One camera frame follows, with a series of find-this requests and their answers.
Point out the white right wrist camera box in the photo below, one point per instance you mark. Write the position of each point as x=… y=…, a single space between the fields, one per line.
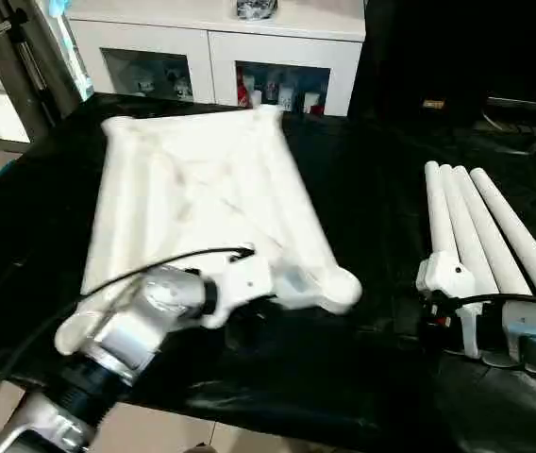
x=447 y=274

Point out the white plastic table top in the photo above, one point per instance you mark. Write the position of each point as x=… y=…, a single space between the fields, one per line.
x=192 y=189

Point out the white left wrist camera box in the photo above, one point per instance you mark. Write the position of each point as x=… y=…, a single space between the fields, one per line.
x=240 y=283

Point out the light blue plastic strip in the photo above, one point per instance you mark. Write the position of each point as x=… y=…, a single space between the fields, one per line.
x=70 y=47

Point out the white glass-door cabinet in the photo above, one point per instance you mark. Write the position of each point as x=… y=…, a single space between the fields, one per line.
x=211 y=42

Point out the grey metal rack frame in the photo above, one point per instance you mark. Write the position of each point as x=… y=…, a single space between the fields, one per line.
x=8 y=66

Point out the small yellow label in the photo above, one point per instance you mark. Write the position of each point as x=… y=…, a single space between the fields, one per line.
x=433 y=104

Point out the red bottle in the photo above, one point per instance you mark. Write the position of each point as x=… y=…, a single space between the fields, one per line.
x=245 y=90

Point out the grey crumpled bundle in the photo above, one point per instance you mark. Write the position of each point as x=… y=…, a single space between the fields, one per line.
x=257 y=8

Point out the black work mat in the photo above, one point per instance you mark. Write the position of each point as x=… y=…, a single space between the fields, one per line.
x=372 y=226

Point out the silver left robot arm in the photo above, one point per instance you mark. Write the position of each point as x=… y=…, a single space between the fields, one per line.
x=136 y=330

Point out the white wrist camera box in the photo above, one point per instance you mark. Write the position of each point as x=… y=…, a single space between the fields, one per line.
x=447 y=274
x=240 y=283

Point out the white plastic table leg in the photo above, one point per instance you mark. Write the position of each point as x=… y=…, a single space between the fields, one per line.
x=441 y=217
x=493 y=236
x=466 y=236
x=523 y=236

